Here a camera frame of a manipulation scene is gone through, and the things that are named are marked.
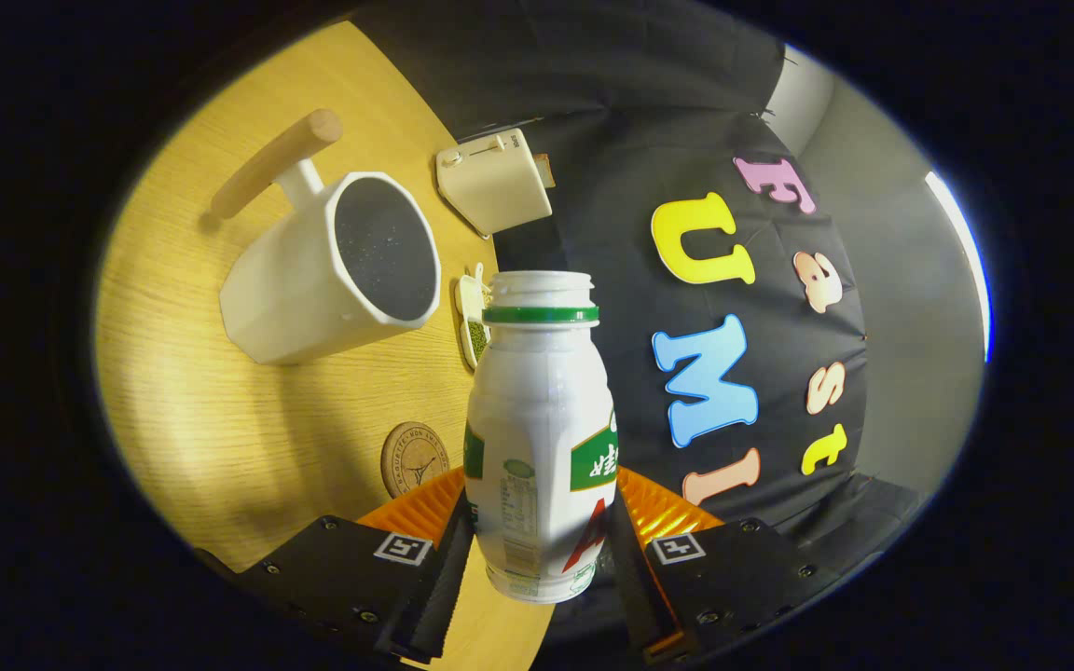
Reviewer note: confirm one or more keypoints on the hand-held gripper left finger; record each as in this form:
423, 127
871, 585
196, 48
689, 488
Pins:
341, 568

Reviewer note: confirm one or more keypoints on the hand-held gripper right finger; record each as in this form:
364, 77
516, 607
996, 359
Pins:
742, 568

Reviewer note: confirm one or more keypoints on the round cork coaster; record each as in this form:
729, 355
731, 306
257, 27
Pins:
411, 457

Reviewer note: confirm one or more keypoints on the white juice bottle green label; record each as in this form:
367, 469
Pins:
537, 419

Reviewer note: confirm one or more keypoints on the wooden table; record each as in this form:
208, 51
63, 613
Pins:
220, 419

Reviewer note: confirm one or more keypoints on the small divided seed dish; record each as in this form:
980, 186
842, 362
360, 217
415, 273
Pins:
474, 317

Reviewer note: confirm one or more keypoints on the cream toaster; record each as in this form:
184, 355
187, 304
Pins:
495, 186

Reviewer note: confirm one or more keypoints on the black backdrop cloth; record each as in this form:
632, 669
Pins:
630, 140

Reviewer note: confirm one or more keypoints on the toast slice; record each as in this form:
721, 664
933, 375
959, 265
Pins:
544, 171

